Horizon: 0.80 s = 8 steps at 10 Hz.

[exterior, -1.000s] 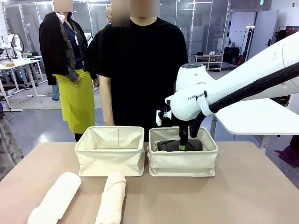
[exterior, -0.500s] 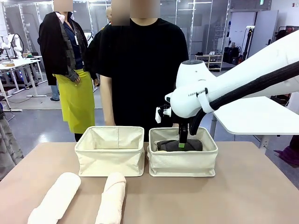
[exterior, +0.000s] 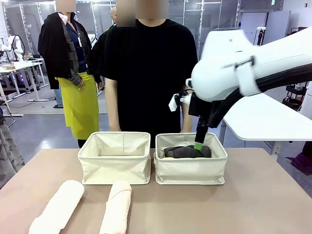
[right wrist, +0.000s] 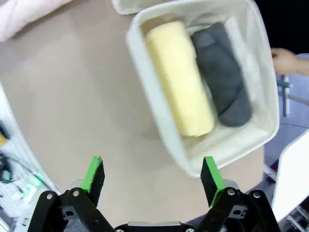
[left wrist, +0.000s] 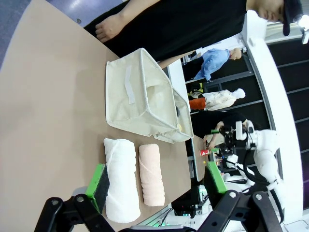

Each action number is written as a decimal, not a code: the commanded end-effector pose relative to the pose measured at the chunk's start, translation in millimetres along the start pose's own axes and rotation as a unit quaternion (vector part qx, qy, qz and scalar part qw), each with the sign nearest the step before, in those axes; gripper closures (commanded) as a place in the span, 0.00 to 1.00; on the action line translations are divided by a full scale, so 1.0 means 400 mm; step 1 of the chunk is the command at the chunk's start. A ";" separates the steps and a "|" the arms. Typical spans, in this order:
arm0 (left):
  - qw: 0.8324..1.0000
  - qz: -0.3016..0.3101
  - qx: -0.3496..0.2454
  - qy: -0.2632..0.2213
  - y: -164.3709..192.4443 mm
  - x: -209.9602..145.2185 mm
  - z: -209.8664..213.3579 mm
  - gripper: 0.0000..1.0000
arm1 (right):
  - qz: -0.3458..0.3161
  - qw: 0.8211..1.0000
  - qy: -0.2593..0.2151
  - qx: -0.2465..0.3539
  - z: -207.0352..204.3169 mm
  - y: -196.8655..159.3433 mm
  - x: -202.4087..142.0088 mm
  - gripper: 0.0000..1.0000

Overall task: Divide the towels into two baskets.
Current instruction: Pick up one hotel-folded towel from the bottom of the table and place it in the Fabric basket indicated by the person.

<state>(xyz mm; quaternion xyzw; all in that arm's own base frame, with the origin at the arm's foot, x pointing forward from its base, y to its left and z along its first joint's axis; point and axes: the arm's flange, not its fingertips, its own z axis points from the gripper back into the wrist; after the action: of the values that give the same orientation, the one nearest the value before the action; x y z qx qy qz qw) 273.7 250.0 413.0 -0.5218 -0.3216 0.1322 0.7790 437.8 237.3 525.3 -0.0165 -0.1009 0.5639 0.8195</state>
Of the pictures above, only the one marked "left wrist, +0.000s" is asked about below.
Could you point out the orange cloth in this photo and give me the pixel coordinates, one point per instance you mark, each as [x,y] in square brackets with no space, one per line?
[196,104]

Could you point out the person's right hand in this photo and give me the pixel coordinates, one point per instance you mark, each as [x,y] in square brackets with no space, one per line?
[108,29]

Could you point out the person's right forearm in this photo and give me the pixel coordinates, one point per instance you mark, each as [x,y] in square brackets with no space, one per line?
[135,9]

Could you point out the background person in black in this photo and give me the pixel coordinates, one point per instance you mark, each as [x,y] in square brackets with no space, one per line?
[231,118]

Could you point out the person in black t-shirt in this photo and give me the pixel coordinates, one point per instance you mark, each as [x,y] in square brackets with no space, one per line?
[181,24]

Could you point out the white table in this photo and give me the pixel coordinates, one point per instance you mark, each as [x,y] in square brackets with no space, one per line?
[198,166]

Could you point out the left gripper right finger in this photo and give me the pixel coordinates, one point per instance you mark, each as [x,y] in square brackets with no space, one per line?
[217,183]

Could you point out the white towel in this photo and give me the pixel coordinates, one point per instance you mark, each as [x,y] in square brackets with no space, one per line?
[122,174]

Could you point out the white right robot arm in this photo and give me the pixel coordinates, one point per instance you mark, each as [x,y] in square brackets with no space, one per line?
[265,154]

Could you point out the mannequin in blue garment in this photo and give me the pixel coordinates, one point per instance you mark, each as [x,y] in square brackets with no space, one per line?
[212,60]

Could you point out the red can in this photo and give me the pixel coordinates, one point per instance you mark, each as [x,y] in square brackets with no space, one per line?
[204,152]

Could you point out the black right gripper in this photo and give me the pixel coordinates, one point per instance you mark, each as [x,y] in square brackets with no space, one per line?
[228,142]

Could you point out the person's left forearm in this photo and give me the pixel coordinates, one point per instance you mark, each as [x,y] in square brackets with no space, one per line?
[164,64]

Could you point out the round floor socket cover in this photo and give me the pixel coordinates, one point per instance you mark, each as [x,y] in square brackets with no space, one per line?
[78,20]

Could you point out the mannequin in white garment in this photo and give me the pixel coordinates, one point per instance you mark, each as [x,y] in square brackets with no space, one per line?
[219,99]

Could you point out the white overhead beam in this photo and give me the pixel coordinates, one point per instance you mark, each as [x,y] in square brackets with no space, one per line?
[265,72]

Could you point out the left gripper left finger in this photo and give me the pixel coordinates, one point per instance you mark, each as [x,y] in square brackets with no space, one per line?
[96,188]

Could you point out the yellow black safety vest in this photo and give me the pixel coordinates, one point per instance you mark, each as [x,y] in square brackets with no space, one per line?
[195,90]

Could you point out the rolled cream towel on table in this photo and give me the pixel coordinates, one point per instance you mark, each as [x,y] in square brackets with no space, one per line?
[152,174]

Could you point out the cream fabric storage basket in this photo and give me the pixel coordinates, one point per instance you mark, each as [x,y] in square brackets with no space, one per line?
[187,125]
[120,108]

